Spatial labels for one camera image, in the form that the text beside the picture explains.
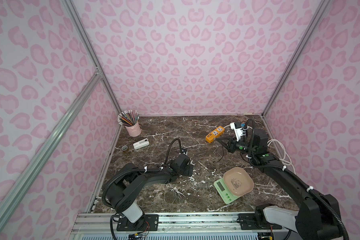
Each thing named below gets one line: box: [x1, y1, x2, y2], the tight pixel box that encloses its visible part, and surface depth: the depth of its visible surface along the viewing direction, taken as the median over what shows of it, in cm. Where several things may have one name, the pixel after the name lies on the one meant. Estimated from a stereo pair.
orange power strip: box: [205, 126, 225, 144], surface depth 108 cm
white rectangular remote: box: [133, 138, 150, 150], surface depth 103 cm
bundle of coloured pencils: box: [117, 109, 140, 127], surface depth 105 cm
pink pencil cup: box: [125, 121, 142, 137], surface depth 105 cm
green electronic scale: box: [214, 177, 241, 204], surface depth 82 cm
